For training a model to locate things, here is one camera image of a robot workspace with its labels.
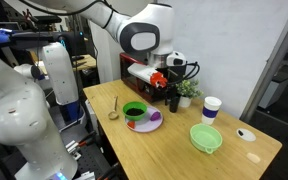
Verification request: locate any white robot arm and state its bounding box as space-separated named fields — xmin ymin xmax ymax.
xmin=0 ymin=0 xmax=174 ymax=180

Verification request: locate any light green bowl with handle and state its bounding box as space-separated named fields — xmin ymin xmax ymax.
xmin=190 ymin=123 xmax=223 ymax=154

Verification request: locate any white cup with blue band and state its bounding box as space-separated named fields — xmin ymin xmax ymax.
xmin=201 ymin=96 xmax=222 ymax=125

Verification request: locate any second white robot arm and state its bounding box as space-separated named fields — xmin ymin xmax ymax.
xmin=28 ymin=42 xmax=82 ymax=122

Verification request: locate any lilac plate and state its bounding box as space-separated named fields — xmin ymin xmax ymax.
xmin=125 ymin=106 xmax=163 ymax=133

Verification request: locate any small potted plant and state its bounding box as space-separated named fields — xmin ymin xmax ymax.
xmin=176 ymin=80 xmax=203 ymax=108

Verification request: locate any wooden ladle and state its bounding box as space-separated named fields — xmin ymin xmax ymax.
xmin=108 ymin=96 xmax=119 ymax=120

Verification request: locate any black cup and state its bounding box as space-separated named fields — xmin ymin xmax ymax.
xmin=169 ymin=96 xmax=179 ymax=113

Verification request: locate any red and black microwave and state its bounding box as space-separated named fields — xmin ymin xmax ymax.
xmin=119 ymin=53 xmax=165 ymax=102

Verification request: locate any red toy piece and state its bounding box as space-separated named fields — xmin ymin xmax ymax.
xmin=127 ymin=121 xmax=135 ymax=129

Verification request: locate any green bowl with dark contents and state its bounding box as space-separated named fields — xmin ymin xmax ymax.
xmin=122 ymin=101 xmax=147 ymax=121

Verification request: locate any purple toy eggplant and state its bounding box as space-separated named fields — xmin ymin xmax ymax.
xmin=150 ymin=111 xmax=161 ymax=121

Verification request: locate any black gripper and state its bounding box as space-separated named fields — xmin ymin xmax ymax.
xmin=164 ymin=65 xmax=186 ymax=106

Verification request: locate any white sticker with black spot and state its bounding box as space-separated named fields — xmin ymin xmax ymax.
xmin=236 ymin=128 xmax=256 ymax=142

